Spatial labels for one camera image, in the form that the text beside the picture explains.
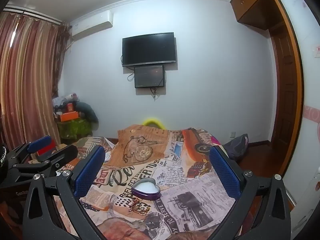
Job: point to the striped brown curtain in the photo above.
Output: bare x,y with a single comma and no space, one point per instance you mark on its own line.
25,80

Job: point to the green patterned cloth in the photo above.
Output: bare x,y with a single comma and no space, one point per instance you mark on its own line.
73,128

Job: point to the dark backpack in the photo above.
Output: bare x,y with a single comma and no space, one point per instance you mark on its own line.
236,146

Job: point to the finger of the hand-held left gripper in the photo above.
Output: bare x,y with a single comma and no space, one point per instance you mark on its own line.
38,142
60,155

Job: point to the white curtain rail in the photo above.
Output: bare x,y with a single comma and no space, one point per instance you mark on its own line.
32,12

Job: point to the white air conditioner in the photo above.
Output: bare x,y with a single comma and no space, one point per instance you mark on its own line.
91,26

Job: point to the newspaper print blanket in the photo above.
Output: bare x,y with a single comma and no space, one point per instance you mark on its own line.
150,160

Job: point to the brown wooden door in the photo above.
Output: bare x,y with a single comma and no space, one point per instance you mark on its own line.
285,92

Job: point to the purple heart-shaped tin box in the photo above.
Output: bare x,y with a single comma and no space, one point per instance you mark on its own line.
146,186

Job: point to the pink cloth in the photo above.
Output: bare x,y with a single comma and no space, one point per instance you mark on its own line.
216,140

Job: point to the white wall socket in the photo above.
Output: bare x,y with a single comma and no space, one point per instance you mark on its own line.
232,134

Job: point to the small black wall monitor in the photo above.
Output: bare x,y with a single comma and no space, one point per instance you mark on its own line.
149,76

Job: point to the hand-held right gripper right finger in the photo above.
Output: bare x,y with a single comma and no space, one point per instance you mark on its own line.
225,172

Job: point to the patchwork print quilt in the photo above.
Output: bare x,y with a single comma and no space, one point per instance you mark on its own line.
92,141

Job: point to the white wardrobe panel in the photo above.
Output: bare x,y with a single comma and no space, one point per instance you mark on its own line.
305,80

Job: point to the orange box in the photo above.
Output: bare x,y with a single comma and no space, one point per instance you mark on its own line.
69,116

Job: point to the brown wooden overhead cabinet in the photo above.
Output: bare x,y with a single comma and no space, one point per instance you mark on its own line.
252,2

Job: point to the small red box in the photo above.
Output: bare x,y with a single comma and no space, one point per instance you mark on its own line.
70,108

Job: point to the dark green jacket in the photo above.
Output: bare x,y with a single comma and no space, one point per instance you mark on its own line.
87,113

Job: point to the black wall television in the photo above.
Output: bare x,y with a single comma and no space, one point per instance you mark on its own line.
148,48

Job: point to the white plastic bags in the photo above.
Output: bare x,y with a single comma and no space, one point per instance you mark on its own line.
63,99

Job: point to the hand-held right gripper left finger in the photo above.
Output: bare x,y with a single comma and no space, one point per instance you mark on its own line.
90,172

